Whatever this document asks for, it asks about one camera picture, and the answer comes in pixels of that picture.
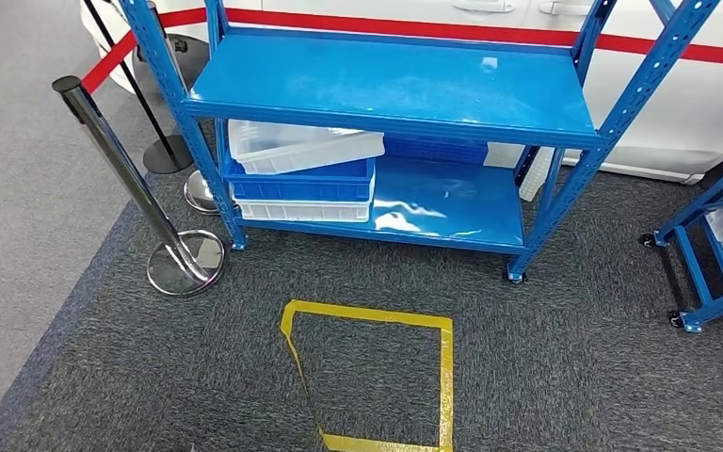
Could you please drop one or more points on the blue metal shelf rack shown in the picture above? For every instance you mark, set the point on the blue metal shelf rack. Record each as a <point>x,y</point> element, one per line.
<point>399,87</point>

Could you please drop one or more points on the red barrier belt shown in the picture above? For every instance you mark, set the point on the red barrier belt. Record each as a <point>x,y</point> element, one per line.
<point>399,28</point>

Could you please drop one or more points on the thin black pole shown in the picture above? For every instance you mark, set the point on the thin black pole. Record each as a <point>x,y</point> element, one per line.
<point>165,156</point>

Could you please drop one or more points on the white car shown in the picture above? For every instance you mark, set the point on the white car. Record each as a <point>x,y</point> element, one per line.
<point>679,106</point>

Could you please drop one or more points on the yellow floor tape square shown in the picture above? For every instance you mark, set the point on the yellow floor tape square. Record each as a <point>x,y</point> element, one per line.
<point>446,374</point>

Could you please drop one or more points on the blue rack with casters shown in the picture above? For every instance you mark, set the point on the blue rack with casters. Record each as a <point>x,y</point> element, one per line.
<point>689,268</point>

